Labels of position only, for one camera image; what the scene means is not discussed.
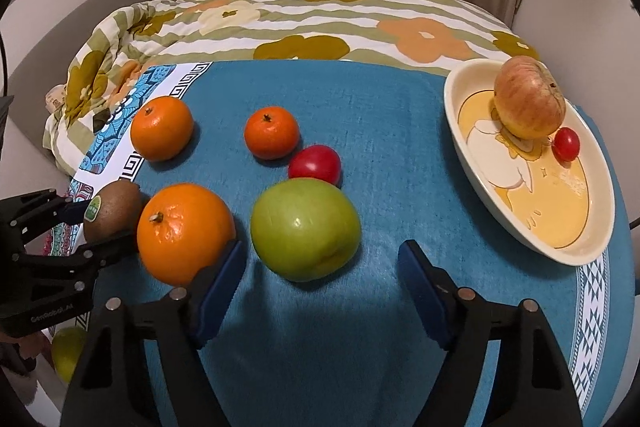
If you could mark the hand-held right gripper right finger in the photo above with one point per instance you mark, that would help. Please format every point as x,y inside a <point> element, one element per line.
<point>425,292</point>

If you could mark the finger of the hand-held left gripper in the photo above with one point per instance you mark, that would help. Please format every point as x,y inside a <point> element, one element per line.
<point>95,254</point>
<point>45,207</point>

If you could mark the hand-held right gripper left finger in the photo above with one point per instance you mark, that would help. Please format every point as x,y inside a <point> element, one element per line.
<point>220,292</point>

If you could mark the green apple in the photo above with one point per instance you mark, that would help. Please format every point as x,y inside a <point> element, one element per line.
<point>67,352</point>
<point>305,229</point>

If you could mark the brown kiwi with green sticker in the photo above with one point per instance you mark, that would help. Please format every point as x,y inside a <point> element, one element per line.
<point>117,202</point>

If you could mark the large orange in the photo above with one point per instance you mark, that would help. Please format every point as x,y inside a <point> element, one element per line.
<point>182,234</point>

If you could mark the medium orange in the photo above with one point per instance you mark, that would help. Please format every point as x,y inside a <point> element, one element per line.
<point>161,129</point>

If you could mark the cream oval bowl yellow print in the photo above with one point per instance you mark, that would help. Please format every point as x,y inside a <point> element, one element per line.
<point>550,207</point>

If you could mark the small dark orange tangerine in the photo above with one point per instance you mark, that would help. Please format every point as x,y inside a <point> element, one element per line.
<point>271,134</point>

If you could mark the small beige object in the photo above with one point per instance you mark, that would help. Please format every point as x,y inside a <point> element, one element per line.
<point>56,99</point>

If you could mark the grey padded headboard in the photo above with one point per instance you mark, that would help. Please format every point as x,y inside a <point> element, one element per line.
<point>50,47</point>

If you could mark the white patterned tablecloth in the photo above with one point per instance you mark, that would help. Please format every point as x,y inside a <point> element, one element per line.
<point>150,82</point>

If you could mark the teal cloth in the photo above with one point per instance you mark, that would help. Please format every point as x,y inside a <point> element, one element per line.
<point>360,107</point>

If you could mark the red cherry tomato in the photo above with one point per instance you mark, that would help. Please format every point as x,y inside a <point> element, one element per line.
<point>566,144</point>

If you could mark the red yellow apple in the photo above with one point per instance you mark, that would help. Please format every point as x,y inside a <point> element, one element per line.
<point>530,99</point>

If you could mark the floral striped blanket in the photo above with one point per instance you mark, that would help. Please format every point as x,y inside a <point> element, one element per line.
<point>300,17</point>

